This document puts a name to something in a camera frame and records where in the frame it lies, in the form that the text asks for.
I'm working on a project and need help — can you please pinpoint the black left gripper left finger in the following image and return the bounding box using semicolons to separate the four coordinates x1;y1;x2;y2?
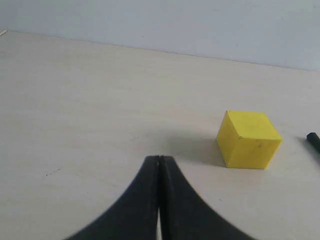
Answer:
68;156;160;240

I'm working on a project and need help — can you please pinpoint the yellow foam cube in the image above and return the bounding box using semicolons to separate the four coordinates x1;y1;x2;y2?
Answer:
216;110;282;170

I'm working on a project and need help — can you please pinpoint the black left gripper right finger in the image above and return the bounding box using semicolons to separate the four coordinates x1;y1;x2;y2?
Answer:
158;156;253;240

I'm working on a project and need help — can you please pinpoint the black and white marker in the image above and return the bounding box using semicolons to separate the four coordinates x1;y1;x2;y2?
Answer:
306;132;320;153

